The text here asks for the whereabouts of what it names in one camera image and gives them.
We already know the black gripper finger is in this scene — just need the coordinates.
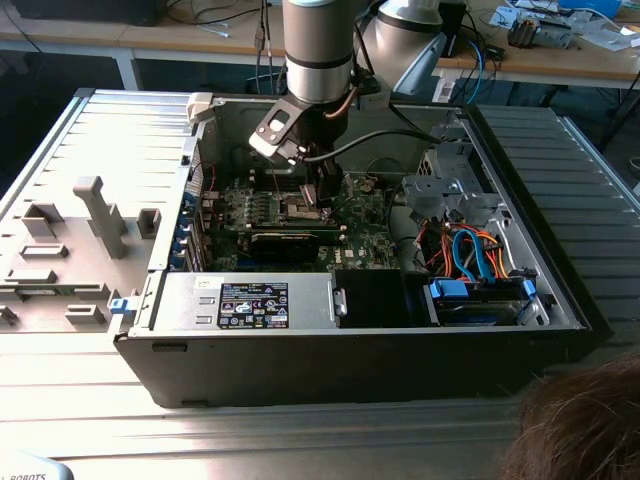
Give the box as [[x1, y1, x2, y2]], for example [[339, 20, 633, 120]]
[[316, 155, 347, 211]]

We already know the CPU socket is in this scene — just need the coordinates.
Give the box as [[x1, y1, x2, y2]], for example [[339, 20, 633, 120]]
[[277, 192, 335, 225]]

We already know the CPU cooler with fins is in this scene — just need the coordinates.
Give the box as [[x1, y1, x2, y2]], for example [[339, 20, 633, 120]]
[[506, 13, 542, 50]]

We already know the green motherboard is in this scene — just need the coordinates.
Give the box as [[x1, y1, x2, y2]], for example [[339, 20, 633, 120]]
[[199, 169, 404, 274]]

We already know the graphics card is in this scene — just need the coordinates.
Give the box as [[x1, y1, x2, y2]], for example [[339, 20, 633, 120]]
[[248, 229, 320, 265]]

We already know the silver metal drive cage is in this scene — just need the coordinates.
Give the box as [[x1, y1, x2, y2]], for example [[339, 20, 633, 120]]
[[401, 123, 507, 229]]

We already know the beige plastic clip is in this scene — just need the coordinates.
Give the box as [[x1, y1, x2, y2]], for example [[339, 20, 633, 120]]
[[184, 91, 217, 125]]

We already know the black plastic shroud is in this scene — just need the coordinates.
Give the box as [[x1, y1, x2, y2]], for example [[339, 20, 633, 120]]
[[333, 268, 417, 330]]

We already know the white barcode tag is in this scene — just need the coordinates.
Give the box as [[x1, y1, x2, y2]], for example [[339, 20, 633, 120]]
[[433, 79, 457, 105]]

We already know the blue disk carrier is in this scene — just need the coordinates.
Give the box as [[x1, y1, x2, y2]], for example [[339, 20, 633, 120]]
[[422, 276, 540, 327]]

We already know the black box on desk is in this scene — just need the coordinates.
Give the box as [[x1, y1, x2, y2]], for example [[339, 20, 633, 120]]
[[438, 1, 469, 60]]

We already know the wooden desk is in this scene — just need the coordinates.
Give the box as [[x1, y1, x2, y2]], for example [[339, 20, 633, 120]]
[[0, 0, 640, 92]]

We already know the black open PC case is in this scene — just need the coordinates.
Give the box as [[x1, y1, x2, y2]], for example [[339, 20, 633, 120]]
[[113, 92, 615, 409]]

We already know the grey power supply unit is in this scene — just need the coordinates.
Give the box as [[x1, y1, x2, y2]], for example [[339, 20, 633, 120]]
[[148, 271, 337, 332]]

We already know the blue case latch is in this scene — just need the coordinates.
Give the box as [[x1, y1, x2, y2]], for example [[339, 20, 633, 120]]
[[107, 296, 140, 317]]

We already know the grey metal drive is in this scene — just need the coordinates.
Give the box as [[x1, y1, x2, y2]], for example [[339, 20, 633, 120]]
[[537, 18, 576, 50]]

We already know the dark monitor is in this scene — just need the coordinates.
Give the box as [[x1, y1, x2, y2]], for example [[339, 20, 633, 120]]
[[9, 0, 161, 27]]

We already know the grey parts rack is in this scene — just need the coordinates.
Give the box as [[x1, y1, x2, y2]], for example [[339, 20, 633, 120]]
[[0, 174, 164, 335]]

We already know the blue plastic box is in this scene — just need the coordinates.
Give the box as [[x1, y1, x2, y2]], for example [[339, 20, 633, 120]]
[[557, 0, 624, 15]]

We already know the clear plastic bag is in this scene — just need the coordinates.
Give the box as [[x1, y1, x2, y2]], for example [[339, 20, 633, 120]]
[[574, 17, 640, 54]]

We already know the person's brown-haired head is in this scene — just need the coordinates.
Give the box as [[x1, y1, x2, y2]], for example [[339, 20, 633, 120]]
[[502, 352, 640, 480]]

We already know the pale teach pendant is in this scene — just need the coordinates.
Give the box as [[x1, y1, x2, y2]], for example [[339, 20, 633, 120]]
[[0, 451, 76, 480]]

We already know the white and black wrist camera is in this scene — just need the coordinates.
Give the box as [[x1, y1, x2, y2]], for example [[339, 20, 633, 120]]
[[248, 101, 305, 165]]

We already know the small grey wrist camera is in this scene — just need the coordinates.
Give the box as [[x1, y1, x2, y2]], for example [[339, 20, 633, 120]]
[[356, 74, 393, 113]]

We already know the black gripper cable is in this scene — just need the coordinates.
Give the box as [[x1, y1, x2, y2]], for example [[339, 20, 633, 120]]
[[303, 129, 444, 164]]

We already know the blue flat data wire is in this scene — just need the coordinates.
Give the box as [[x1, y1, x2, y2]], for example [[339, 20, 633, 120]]
[[449, 225, 496, 287]]

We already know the blue round cable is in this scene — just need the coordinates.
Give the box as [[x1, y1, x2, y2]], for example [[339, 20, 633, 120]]
[[464, 37, 491, 104]]

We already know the orange and red wire bundle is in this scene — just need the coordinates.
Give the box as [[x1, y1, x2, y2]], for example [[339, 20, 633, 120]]
[[418, 222, 512, 281]]

